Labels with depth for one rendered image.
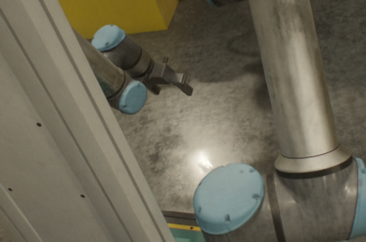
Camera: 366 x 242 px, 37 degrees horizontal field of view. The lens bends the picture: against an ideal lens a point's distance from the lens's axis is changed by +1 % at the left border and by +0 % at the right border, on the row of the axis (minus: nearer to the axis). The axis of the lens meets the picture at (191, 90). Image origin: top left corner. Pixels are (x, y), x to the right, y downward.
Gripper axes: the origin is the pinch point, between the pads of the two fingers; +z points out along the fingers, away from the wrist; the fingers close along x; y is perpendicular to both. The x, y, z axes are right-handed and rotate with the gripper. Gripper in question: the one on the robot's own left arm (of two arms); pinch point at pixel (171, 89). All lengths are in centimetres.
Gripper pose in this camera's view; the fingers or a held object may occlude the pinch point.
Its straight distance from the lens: 176.3
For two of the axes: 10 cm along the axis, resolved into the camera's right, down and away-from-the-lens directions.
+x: -8.1, -0.2, 5.9
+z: 5.2, 4.4, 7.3
